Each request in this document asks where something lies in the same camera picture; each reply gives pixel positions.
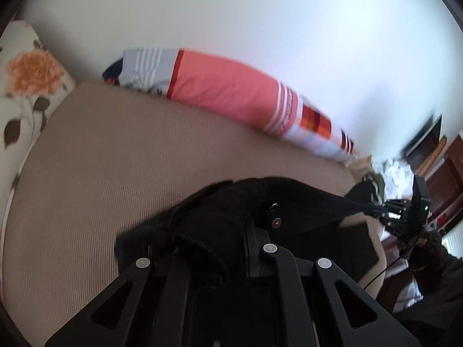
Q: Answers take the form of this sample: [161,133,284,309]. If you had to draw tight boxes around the black denim pants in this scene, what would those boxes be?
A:
[115,177,380,282]

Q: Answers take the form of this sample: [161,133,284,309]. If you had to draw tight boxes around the person right hand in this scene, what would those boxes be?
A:
[408,231,453,279]

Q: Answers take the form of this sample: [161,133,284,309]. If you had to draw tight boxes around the striped dark cloth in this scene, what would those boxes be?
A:
[362,172,385,204]

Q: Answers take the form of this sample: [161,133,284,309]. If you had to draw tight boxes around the brown wooden cabinet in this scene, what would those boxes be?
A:
[402,117,462,236]

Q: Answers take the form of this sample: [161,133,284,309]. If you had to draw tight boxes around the pink checkered long pillow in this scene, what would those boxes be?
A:
[102,48,357,163]

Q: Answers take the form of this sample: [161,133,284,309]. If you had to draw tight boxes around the floral white pillow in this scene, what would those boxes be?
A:
[0,21,76,226]

